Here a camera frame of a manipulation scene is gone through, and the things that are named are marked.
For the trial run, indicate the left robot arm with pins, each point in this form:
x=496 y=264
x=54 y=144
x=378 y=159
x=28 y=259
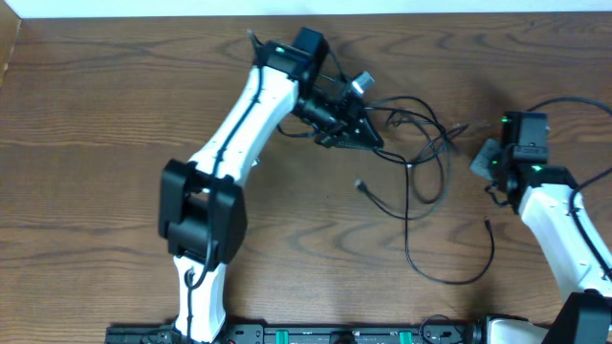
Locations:
x=202 y=208

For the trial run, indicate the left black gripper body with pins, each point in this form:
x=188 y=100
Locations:
x=344 y=110

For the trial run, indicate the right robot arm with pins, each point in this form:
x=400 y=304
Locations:
x=548 y=201

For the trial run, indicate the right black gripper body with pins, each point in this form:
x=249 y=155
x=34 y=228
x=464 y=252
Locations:
x=489 y=159

